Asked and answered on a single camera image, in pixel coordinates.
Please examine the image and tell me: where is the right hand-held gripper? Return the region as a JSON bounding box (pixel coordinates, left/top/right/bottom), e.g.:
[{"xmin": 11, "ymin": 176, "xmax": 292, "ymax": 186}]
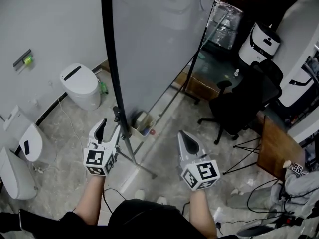
[{"xmin": 176, "ymin": 130, "xmax": 221, "ymax": 191}]

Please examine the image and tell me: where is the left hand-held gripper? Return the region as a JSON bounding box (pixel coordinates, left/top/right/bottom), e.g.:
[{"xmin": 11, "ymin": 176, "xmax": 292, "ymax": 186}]
[{"xmin": 82, "ymin": 118, "xmax": 122, "ymax": 177}]

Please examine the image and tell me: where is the black-framed whiteboard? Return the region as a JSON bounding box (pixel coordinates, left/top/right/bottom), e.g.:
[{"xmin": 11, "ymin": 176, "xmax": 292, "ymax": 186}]
[{"xmin": 101, "ymin": 0, "xmax": 220, "ymax": 179}]

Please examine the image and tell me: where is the person's left forearm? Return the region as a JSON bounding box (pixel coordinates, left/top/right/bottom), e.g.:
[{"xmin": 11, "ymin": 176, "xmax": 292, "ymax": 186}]
[{"xmin": 74, "ymin": 175, "xmax": 105, "ymax": 226}]

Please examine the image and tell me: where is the person's right forearm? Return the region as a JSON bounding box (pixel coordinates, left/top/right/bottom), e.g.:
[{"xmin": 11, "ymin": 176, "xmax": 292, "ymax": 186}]
[{"xmin": 189, "ymin": 190, "xmax": 217, "ymax": 239}]

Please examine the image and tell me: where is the translucent whiteboard accessory box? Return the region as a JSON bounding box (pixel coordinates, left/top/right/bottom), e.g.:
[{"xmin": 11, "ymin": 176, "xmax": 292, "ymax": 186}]
[{"xmin": 131, "ymin": 111, "xmax": 155, "ymax": 136}]

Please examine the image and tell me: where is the round white toilet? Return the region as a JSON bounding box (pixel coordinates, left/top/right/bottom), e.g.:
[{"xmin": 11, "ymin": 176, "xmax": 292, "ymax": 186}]
[{"xmin": 59, "ymin": 63, "xmax": 102, "ymax": 111}]

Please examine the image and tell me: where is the person's left white shoe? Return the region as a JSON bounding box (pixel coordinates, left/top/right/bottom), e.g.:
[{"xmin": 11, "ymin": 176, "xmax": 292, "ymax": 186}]
[{"xmin": 134, "ymin": 189, "xmax": 147, "ymax": 201}]

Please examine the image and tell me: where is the black office chair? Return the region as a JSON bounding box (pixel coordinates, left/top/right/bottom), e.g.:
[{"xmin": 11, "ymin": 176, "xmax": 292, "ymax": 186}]
[{"xmin": 197, "ymin": 58, "xmax": 284, "ymax": 145}]

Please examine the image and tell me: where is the wooden staircase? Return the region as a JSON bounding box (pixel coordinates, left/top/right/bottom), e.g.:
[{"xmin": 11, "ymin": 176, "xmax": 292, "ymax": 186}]
[{"xmin": 93, "ymin": 61, "xmax": 110, "ymax": 73}]

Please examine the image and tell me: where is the white toilet with tank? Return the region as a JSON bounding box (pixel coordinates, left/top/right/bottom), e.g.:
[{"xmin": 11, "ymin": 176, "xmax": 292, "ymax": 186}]
[{"xmin": 2, "ymin": 105, "xmax": 54, "ymax": 163}]

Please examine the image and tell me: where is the white paper sheet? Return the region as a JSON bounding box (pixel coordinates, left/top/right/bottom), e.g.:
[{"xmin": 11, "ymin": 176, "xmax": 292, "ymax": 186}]
[{"xmin": 214, "ymin": 207, "xmax": 226, "ymax": 221}]

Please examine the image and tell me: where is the person's black clothing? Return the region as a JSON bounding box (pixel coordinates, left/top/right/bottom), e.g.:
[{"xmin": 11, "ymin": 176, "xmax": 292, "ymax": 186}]
[{"xmin": 19, "ymin": 199, "xmax": 237, "ymax": 239}]

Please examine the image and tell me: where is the long white toilet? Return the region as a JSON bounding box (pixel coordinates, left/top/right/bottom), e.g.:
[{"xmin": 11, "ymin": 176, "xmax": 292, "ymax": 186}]
[{"xmin": 0, "ymin": 147, "xmax": 38, "ymax": 200}]

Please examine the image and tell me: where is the white and black robot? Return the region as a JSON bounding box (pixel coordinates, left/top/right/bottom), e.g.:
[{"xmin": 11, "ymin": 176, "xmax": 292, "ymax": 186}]
[{"xmin": 276, "ymin": 63, "xmax": 315, "ymax": 108}]

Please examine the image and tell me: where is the black power strip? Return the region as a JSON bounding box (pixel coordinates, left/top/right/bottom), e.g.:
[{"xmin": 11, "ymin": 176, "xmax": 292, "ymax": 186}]
[{"xmin": 281, "ymin": 215, "xmax": 304, "ymax": 225}]

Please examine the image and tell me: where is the white delivery robot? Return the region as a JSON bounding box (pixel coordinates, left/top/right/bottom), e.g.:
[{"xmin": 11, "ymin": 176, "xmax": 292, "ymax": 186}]
[{"xmin": 238, "ymin": 22, "xmax": 281, "ymax": 64}]

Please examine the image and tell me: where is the plastic-wrapped furniture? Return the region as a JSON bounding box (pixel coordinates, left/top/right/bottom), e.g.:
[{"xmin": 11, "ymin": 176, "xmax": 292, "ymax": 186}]
[{"xmin": 204, "ymin": 0, "xmax": 244, "ymax": 51}]

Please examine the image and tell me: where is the black cable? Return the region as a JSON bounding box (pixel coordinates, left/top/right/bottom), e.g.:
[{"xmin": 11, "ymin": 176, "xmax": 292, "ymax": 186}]
[{"xmin": 103, "ymin": 188, "xmax": 128, "ymax": 214}]

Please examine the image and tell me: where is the wooden table with wire legs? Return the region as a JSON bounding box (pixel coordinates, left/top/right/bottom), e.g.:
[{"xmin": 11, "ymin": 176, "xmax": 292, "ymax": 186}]
[{"xmin": 223, "ymin": 115, "xmax": 306, "ymax": 183}]

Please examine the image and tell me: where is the grey wall shelf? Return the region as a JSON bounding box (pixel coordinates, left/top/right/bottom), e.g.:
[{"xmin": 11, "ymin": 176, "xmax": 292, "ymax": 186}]
[{"xmin": 12, "ymin": 49, "xmax": 32, "ymax": 71}]

